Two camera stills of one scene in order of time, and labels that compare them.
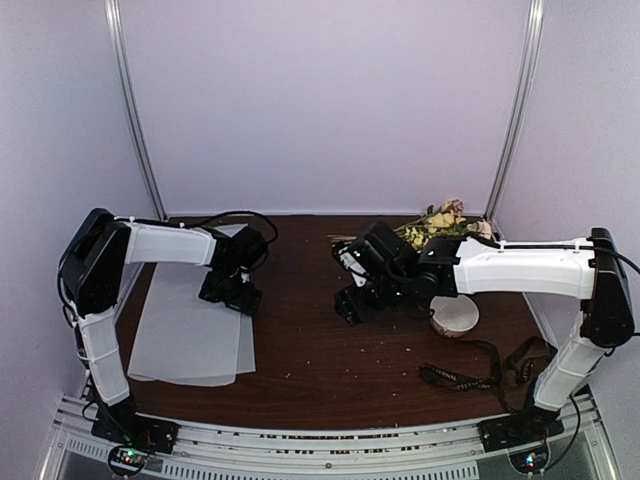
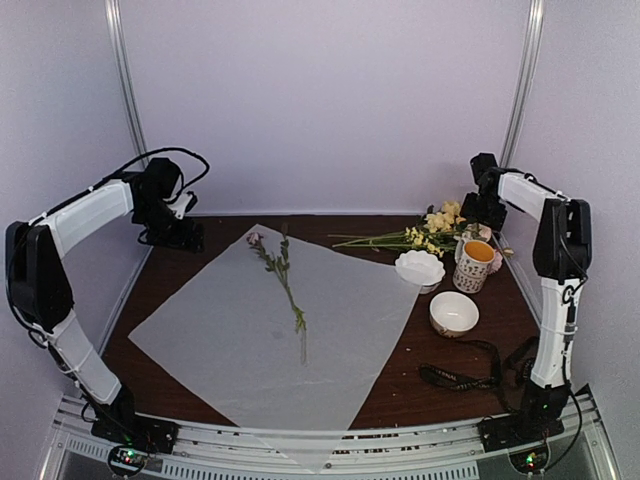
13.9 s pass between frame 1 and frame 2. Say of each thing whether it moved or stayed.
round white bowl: stayed
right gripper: moved
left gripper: moved
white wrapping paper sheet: moved
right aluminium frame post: stayed
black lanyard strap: stayed
